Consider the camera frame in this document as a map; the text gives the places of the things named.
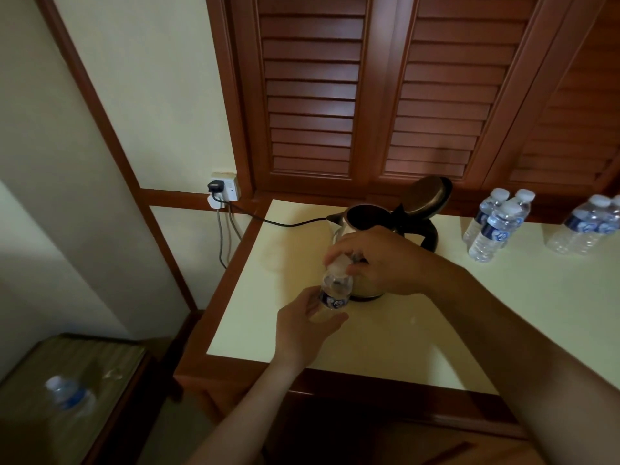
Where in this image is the wooden side table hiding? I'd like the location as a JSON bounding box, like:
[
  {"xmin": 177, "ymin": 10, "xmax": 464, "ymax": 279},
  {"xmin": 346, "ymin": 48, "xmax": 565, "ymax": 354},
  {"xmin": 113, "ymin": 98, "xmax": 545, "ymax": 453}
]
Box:
[{"xmin": 0, "ymin": 333, "xmax": 154, "ymax": 465}]

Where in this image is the black power cord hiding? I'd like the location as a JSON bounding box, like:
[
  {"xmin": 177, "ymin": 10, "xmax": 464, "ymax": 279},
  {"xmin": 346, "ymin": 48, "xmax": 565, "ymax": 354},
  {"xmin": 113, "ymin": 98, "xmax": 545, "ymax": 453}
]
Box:
[{"xmin": 212, "ymin": 192, "xmax": 333, "ymax": 228}]

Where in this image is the wooden louvered shutter door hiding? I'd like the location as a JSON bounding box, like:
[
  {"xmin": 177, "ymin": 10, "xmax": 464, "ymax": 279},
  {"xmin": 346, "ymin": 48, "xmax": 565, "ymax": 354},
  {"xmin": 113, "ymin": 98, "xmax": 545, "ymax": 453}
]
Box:
[
  {"xmin": 484, "ymin": 0, "xmax": 620, "ymax": 199},
  {"xmin": 227, "ymin": 0, "xmax": 388, "ymax": 194},
  {"xmin": 367, "ymin": 0, "xmax": 582, "ymax": 189}
]

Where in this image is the person's left forearm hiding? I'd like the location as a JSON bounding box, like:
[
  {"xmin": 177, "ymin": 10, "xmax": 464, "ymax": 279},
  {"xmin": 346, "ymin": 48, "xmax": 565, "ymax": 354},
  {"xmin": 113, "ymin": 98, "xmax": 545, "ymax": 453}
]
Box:
[{"xmin": 186, "ymin": 355, "xmax": 305, "ymax": 465}]

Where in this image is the stainless steel electric kettle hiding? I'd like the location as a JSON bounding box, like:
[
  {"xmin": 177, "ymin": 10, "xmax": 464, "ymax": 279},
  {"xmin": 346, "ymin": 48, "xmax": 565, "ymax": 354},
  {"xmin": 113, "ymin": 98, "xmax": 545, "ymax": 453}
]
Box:
[{"xmin": 325, "ymin": 175, "xmax": 454, "ymax": 302}]

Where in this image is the clear plastic water bottle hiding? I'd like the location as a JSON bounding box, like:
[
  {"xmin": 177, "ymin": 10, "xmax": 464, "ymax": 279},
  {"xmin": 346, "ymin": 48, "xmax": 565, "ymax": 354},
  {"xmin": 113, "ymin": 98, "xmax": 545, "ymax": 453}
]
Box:
[
  {"xmin": 462, "ymin": 187, "xmax": 510, "ymax": 245},
  {"xmin": 547, "ymin": 194, "xmax": 612, "ymax": 255},
  {"xmin": 468, "ymin": 200, "xmax": 523, "ymax": 264},
  {"xmin": 309, "ymin": 254, "xmax": 355, "ymax": 323},
  {"xmin": 506, "ymin": 188, "xmax": 536, "ymax": 231},
  {"xmin": 571, "ymin": 196, "xmax": 620, "ymax": 257}
]

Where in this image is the large blue label water bottle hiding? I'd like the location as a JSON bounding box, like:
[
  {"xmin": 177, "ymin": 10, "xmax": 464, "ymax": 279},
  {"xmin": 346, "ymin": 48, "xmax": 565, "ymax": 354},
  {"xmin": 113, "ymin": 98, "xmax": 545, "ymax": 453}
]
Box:
[{"xmin": 45, "ymin": 375, "xmax": 98, "ymax": 417}]

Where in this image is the wooden cabinet cream top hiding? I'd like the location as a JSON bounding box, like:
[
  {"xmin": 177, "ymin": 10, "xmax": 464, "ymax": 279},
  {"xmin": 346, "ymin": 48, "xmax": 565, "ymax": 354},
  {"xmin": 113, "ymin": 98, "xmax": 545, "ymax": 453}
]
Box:
[{"xmin": 174, "ymin": 193, "xmax": 620, "ymax": 465}]

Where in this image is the person's left hand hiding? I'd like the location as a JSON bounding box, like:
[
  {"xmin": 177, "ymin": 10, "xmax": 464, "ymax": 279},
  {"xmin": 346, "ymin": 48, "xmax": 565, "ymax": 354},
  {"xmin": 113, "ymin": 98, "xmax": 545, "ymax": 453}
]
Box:
[{"xmin": 273, "ymin": 285, "xmax": 349, "ymax": 371}]

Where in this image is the person's right hand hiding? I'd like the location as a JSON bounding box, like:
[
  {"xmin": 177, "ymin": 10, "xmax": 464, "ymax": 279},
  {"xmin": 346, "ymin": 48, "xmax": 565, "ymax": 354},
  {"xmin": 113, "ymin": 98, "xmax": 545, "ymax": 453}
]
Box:
[{"xmin": 323, "ymin": 226, "xmax": 466, "ymax": 298}]

